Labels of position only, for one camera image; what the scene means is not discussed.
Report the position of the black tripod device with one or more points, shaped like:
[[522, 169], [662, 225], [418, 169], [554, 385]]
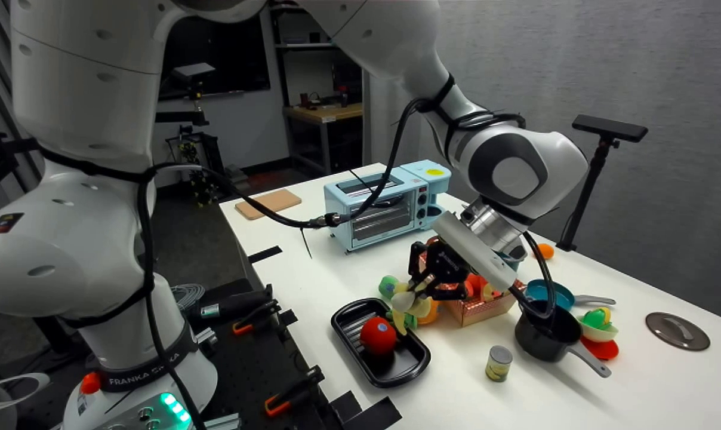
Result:
[[193, 145]]

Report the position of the teal toy frying pan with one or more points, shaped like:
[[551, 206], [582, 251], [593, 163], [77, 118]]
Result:
[[559, 293]]

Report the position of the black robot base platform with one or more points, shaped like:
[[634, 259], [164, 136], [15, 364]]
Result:
[[242, 373]]

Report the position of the green yellow stacked toy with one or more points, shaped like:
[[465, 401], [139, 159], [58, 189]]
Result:
[[597, 323]]

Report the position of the orange pineapple plush toy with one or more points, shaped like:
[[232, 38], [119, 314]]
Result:
[[431, 314]]

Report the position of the wooden desk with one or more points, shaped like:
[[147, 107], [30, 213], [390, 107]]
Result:
[[326, 116]]

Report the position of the black camera on stand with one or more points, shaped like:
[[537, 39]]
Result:
[[590, 176]]

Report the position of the round grey table grommet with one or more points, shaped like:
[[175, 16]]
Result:
[[676, 330]]

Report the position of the wooden cutting board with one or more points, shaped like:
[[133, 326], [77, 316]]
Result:
[[269, 204]]

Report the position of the black orange bar clamp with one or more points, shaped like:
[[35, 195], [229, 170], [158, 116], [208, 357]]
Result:
[[254, 316], [292, 396]]

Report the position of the small orange ball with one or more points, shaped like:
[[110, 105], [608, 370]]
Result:
[[547, 251]]

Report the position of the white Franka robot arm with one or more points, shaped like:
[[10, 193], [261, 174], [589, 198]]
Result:
[[76, 240]]

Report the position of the light blue toaster oven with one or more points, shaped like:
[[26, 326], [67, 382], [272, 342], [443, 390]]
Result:
[[377, 228]]

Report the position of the black ridged plastic tray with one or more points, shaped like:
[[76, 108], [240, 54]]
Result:
[[409, 363]]

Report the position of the black toy pot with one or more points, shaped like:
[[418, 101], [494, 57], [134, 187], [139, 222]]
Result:
[[547, 337]]

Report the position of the black wall monitor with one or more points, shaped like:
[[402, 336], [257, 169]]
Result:
[[219, 57]]

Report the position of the red toy plate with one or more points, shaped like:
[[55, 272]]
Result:
[[600, 351]]

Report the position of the green plush toy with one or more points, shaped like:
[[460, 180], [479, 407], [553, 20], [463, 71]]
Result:
[[388, 288]]

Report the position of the red tomato plush toy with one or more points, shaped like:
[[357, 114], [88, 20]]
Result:
[[378, 336]]

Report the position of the small tin can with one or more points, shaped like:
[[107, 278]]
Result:
[[500, 364]]

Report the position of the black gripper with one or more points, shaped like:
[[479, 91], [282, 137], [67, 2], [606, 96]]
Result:
[[453, 277]]

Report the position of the red checkered cardboard box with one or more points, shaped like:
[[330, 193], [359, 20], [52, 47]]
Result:
[[484, 311]]

